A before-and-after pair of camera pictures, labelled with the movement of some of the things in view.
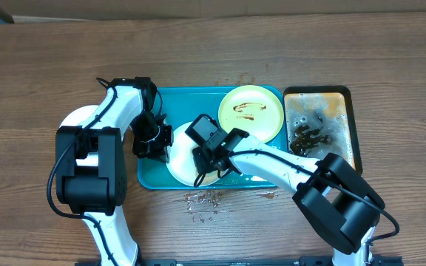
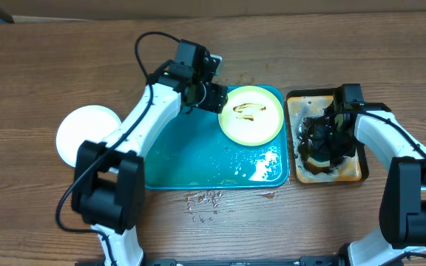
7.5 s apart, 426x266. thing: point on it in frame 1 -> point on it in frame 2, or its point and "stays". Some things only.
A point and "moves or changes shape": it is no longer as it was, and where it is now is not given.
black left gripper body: x=149 y=138 -> x=209 y=97
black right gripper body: x=208 y=163 -> x=335 y=142
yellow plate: x=255 y=109 stays
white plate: x=182 y=165 moves or changes shape
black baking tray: x=319 y=120 stays
